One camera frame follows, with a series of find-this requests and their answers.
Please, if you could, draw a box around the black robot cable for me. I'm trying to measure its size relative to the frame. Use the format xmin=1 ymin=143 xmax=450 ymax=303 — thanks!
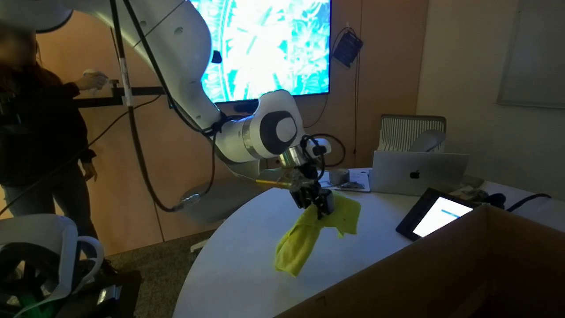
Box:
xmin=107 ymin=0 xmax=236 ymax=213

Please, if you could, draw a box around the yellow-green microfiber towel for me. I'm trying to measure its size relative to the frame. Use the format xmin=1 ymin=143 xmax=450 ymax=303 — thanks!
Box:
xmin=273 ymin=194 xmax=362 ymax=275

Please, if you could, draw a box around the silver Apple laptop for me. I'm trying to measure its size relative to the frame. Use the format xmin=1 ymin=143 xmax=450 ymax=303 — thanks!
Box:
xmin=369 ymin=150 xmax=467 ymax=196

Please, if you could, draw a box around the person in dark clothes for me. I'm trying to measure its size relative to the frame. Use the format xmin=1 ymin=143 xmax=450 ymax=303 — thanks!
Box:
xmin=0 ymin=26 xmax=107 ymax=236

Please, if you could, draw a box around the brown cardboard box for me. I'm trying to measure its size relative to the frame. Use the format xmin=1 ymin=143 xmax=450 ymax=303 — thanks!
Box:
xmin=277 ymin=205 xmax=565 ymax=318

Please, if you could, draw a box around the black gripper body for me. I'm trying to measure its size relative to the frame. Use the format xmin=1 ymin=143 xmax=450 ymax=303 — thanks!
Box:
xmin=289 ymin=164 xmax=335 ymax=219

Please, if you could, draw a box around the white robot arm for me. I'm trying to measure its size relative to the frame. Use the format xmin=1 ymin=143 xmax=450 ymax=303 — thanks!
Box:
xmin=0 ymin=0 xmax=335 ymax=217

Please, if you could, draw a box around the black tablet with lit screen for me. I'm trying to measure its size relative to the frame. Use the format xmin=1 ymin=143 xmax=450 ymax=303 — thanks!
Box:
xmin=395 ymin=189 xmax=471 ymax=240

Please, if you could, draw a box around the black power adapter on wall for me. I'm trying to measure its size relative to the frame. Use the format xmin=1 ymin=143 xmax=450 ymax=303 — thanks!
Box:
xmin=333 ymin=30 xmax=363 ymax=67

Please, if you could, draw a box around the white office chair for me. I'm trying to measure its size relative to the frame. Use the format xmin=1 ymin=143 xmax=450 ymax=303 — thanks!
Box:
xmin=0 ymin=213 xmax=104 ymax=318

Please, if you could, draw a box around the wall-mounted television screen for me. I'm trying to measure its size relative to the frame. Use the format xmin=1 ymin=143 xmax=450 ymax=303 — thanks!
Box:
xmin=190 ymin=0 xmax=332 ymax=102

